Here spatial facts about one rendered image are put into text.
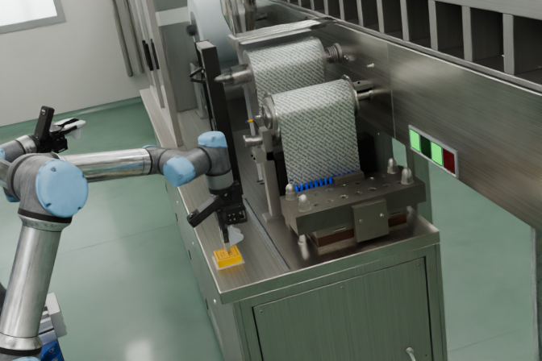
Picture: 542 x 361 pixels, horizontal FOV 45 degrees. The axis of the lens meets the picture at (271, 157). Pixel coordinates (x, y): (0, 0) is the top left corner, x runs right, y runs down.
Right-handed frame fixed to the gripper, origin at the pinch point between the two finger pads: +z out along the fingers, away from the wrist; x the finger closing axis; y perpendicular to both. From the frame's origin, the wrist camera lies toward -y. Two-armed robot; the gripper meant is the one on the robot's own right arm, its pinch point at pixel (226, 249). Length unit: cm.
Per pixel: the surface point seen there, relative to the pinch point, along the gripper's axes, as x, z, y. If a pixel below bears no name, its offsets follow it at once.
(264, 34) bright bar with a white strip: 40, -52, 31
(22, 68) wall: 566, 31, -109
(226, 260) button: -3.6, 1.6, -1.0
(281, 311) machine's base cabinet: -15.8, 15.1, 10.1
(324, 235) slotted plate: -9.1, -0.8, 27.5
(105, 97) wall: 566, 82, -33
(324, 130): 9.6, -25.0, 37.5
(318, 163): 9.6, -15.3, 34.1
